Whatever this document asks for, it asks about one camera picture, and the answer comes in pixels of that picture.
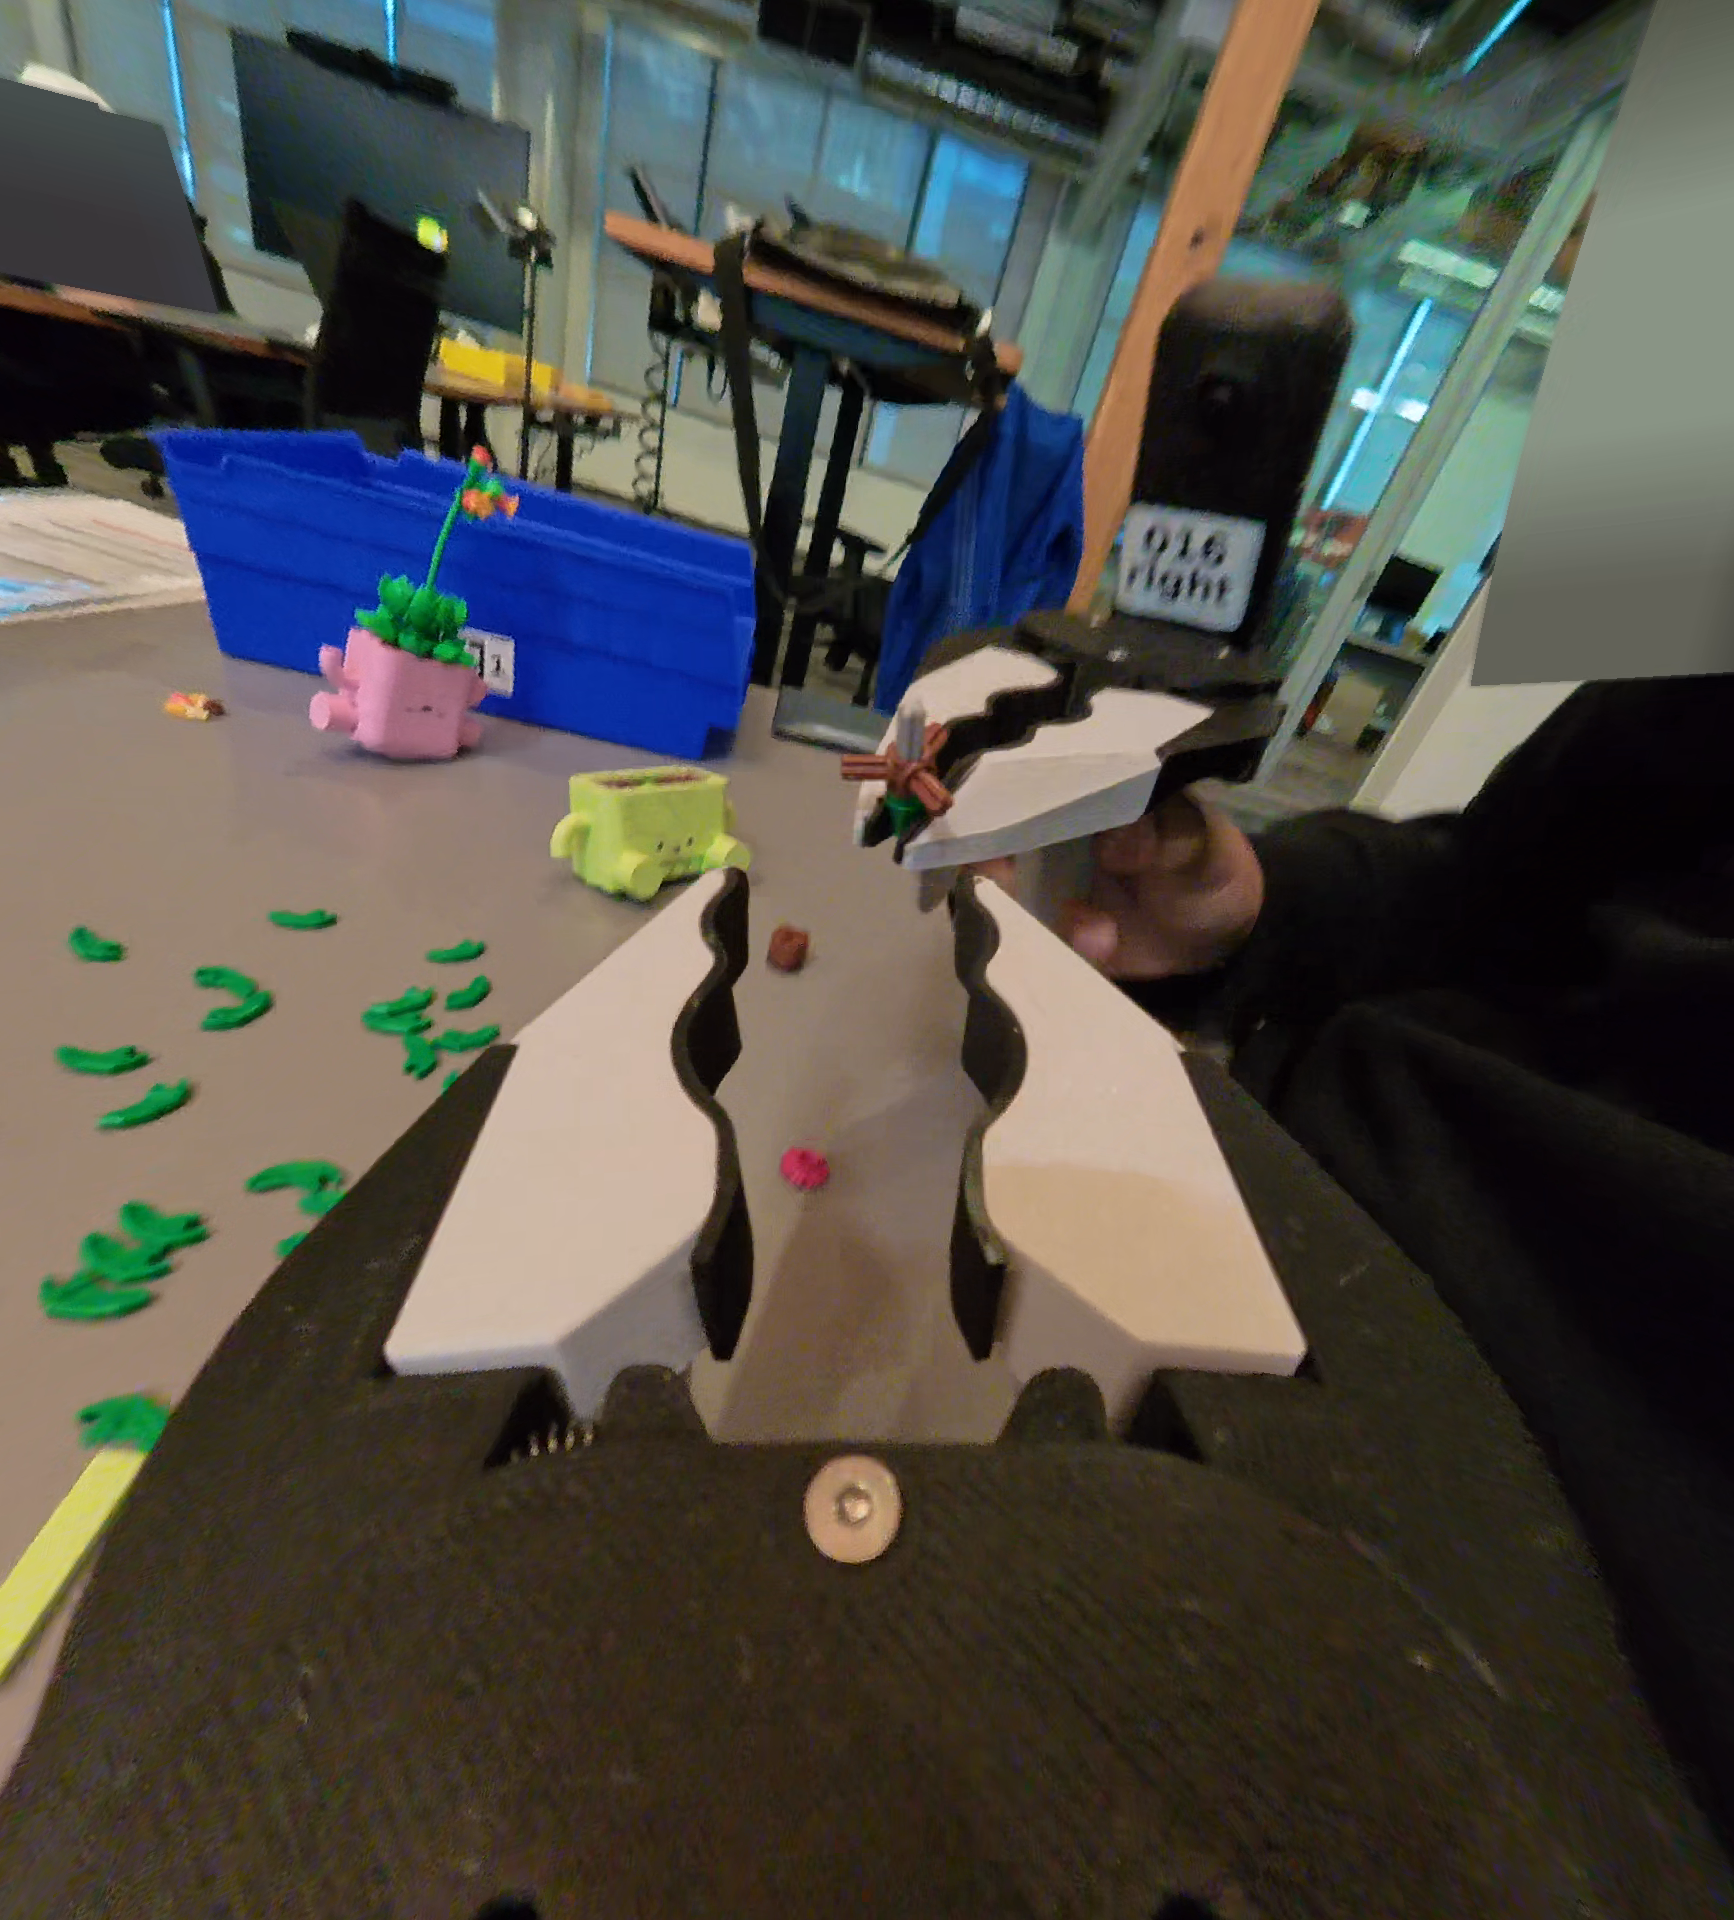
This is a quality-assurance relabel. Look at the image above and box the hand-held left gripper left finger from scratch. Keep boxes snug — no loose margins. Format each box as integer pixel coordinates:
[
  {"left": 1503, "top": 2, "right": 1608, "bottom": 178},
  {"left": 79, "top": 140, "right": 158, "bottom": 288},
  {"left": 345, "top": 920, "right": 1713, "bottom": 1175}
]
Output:
[{"left": 385, "top": 867, "right": 757, "bottom": 1420}]

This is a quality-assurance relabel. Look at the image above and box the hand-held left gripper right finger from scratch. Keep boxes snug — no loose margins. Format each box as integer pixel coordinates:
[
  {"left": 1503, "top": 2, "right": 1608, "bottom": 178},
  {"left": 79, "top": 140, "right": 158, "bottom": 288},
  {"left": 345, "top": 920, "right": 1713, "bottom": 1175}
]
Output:
[{"left": 947, "top": 875, "right": 1312, "bottom": 1428}]

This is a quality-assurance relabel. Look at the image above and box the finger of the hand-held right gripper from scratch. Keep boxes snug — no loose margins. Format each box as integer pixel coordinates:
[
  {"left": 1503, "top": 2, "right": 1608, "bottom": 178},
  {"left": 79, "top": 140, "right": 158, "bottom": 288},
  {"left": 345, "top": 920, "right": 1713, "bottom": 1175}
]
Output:
[
  {"left": 896, "top": 687, "right": 1218, "bottom": 876},
  {"left": 854, "top": 630, "right": 1076, "bottom": 850}
]

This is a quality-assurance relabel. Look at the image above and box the brown toy branch piece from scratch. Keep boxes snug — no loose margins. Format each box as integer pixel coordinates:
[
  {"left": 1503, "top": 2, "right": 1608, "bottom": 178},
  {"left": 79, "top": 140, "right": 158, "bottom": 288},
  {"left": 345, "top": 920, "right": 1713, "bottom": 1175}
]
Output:
[{"left": 840, "top": 696, "right": 956, "bottom": 820}]

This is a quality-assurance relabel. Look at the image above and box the person's right forearm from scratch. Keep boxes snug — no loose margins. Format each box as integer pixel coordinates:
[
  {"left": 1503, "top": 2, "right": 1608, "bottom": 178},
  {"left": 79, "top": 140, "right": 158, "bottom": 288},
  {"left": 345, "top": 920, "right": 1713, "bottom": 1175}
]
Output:
[{"left": 1235, "top": 667, "right": 1734, "bottom": 1143}]

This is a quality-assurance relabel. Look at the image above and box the person's right hand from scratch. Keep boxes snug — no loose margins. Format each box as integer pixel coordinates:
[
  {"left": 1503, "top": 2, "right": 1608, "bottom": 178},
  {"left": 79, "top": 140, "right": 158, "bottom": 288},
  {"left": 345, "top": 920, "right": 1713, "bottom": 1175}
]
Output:
[{"left": 979, "top": 795, "right": 1267, "bottom": 984}]

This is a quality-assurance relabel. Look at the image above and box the blue jacket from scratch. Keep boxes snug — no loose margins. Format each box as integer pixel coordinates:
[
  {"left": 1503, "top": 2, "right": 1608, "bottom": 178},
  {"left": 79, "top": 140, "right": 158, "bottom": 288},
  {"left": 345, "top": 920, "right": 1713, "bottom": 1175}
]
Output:
[{"left": 874, "top": 383, "right": 1087, "bottom": 715}]

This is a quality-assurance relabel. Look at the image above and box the black flat panel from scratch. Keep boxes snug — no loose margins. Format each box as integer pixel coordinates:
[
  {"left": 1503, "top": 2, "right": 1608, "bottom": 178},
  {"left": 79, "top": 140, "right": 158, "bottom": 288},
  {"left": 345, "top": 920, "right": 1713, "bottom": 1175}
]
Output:
[{"left": 771, "top": 683, "right": 902, "bottom": 757}]

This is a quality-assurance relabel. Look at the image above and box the lime green toy pot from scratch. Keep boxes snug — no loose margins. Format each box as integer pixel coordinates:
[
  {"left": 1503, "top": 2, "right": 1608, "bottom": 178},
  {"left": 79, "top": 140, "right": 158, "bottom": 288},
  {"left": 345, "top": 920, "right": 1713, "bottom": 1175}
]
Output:
[{"left": 548, "top": 764, "right": 754, "bottom": 903}]

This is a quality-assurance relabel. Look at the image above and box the black bag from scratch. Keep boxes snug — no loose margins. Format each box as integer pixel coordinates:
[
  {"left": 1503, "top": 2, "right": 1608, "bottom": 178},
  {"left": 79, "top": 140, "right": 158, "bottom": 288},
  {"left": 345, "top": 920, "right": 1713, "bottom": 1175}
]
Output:
[{"left": 716, "top": 216, "right": 997, "bottom": 340}]

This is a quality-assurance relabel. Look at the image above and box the scatter of green toy leaves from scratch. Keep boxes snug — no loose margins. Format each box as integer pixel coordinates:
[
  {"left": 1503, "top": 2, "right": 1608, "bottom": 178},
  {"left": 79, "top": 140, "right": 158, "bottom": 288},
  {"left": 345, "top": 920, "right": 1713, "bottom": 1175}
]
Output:
[{"left": 0, "top": 906, "right": 502, "bottom": 1454}]

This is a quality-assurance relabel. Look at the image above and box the blue plastic bin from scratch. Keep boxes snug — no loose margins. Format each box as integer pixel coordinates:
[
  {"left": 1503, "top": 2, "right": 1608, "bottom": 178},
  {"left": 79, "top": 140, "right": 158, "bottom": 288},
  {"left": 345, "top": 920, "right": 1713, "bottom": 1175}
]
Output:
[{"left": 155, "top": 427, "right": 762, "bottom": 761}]

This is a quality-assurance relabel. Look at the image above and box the pink toy pot with plant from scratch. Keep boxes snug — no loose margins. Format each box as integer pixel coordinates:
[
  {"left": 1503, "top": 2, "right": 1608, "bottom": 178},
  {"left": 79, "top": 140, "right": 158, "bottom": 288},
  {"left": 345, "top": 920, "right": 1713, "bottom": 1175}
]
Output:
[{"left": 315, "top": 445, "right": 524, "bottom": 764}]

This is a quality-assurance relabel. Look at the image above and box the person's black jacket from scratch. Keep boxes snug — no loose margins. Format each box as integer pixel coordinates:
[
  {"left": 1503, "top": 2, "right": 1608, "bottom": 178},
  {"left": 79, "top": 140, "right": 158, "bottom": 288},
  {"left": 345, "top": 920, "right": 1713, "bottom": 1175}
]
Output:
[{"left": 1227, "top": 990, "right": 1734, "bottom": 1920}]

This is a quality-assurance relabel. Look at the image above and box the wooden top standing desk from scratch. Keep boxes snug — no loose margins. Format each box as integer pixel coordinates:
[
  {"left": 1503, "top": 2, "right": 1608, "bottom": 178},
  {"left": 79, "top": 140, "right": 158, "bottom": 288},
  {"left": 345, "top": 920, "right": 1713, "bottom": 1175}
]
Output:
[{"left": 600, "top": 206, "right": 1033, "bottom": 708}]

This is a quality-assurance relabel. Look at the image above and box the yellow plastic bin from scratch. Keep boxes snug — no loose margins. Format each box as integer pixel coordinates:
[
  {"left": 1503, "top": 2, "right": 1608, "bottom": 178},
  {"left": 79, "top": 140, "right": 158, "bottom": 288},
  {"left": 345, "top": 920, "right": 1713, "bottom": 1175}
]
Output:
[{"left": 424, "top": 336, "right": 562, "bottom": 405}]

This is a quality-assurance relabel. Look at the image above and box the long yellow toy tile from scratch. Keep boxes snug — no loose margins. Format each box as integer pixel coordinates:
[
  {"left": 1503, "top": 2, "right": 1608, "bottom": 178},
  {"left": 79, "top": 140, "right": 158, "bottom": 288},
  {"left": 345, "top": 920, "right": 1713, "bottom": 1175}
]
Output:
[{"left": 0, "top": 1441, "right": 151, "bottom": 1705}]

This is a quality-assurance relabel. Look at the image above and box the black office chair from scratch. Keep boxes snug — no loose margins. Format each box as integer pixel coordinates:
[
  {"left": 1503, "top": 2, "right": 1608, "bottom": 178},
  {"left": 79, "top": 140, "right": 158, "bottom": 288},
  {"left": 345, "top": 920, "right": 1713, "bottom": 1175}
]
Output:
[{"left": 275, "top": 194, "right": 452, "bottom": 460}]

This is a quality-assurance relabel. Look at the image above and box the large black monitor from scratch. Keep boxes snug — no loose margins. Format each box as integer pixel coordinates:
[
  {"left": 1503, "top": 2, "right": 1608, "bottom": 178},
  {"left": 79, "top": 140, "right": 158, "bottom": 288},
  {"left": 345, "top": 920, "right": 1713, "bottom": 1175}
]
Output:
[{"left": 228, "top": 26, "right": 536, "bottom": 340}]

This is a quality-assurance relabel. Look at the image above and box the printed paper sheet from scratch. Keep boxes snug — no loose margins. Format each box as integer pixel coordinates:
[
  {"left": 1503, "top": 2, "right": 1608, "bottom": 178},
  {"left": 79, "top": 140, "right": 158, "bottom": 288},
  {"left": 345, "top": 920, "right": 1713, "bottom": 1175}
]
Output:
[{"left": 0, "top": 487, "right": 210, "bottom": 633}]

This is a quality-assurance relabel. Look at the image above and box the long wooden office desk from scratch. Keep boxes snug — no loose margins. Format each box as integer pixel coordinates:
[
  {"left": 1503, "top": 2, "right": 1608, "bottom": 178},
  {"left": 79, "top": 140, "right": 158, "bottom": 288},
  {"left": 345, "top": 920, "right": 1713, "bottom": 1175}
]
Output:
[{"left": 0, "top": 271, "right": 315, "bottom": 452}]

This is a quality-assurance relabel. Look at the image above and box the dark grey desktop monitor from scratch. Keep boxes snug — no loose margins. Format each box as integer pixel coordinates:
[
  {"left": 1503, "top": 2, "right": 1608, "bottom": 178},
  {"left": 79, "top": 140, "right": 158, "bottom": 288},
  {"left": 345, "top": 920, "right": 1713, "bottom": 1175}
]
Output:
[{"left": 0, "top": 61, "right": 228, "bottom": 318}]

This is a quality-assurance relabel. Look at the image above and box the wooden post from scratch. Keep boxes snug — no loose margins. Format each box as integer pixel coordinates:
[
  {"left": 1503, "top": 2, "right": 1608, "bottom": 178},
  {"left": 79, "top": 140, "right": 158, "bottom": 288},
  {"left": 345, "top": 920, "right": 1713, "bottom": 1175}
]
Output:
[{"left": 1062, "top": 0, "right": 1327, "bottom": 618}]

